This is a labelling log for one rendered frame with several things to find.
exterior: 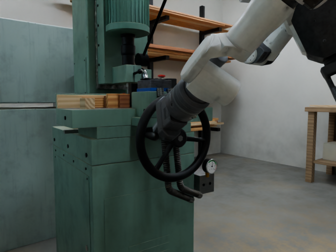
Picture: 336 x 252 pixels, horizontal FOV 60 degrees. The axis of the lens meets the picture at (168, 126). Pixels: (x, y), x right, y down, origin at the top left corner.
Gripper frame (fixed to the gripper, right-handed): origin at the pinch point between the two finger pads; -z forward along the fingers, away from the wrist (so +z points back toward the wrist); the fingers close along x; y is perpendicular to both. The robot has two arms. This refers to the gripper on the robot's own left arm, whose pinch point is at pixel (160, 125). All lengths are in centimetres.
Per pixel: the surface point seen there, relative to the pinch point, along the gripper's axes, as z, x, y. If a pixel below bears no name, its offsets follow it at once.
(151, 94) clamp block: -9.3, 16.5, -3.1
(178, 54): -182, 217, -142
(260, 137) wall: -218, 135, -301
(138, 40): -33, 64, -11
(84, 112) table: -20.3, 12.1, 16.3
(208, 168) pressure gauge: -26.9, -0.7, -35.8
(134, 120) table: -19.7, 11.8, -1.1
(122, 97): -26.8, 25.1, 0.2
